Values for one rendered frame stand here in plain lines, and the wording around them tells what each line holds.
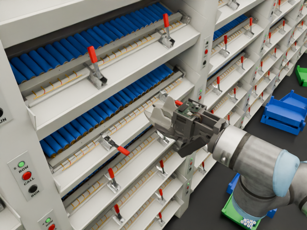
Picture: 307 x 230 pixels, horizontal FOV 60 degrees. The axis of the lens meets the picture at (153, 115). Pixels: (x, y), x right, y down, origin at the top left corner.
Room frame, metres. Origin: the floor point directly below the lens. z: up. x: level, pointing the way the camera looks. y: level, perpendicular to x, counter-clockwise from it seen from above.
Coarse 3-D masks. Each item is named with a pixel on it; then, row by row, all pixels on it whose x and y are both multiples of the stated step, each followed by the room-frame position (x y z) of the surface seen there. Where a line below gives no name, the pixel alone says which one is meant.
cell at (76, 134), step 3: (69, 123) 0.55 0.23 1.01; (63, 126) 0.54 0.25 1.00; (66, 126) 0.54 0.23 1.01; (69, 126) 0.54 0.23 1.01; (72, 126) 0.54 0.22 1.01; (66, 129) 0.53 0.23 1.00; (69, 129) 0.53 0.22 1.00; (72, 129) 0.53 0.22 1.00; (75, 129) 0.53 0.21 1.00; (69, 132) 0.52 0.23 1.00; (72, 132) 0.52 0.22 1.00; (75, 132) 0.52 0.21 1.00; (78, 132) 0.52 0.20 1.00; (72, 135) 0.52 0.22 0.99; (75, 135) 0.51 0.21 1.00; (78, 135) 0.52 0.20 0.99; (75, 138) 0.51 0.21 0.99
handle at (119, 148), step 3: (108, 141) 0.51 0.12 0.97; (111, 141) 0.52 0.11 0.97; (111, 144) 0.51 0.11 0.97; (114, 144) 0.51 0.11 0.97; (117, 147) 0.49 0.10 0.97; (120, 147) 0.49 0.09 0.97; (120, 150) 0.48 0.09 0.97; (123, 150) 0.48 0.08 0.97; (126, 150) 0.48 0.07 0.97; (123, 153) 0.48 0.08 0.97; (126, 153) 0.47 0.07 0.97; (129, 153) 0.48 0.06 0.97
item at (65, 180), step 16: (176, 64) 0.88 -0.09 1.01; (192, 80) 0.85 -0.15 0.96; (176, 96) 0.76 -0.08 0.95; (128, 128) 0.59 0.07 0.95; (144, 128) 0.63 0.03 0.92; (96, 144) 0.52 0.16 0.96; (48, 160) 0.44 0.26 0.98; (80, 160) 0.46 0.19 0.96; (96, 160) 0.47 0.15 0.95; (64, 176) 0.41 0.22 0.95; (80, 176) 0.42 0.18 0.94; (64, 192) 0.39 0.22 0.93
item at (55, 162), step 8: (168, 80) 0.80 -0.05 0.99; (160, 88) 0.75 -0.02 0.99; (144, 96) 0.70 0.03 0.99; (152, 96) 0.72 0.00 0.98; (136, 104) 0.66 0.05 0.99; (120, 112) 0.62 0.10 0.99; (128, 112) 0.62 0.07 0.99; (112, 120) 0.58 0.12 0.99; (120, 120) 0.60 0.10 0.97; (96, 128) 0.54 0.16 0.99; (104, 128) 0.55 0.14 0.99; (88, 136) 0.51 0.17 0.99; (96, 136) 0.53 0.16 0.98; (80, 144) 0.49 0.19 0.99; (64, 152) 0.46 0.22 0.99; (72, 152) 0.46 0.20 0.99; (56, 160) 0.43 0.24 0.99; (64, 160) 0.44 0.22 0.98; (64, 168) 0.43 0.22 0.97
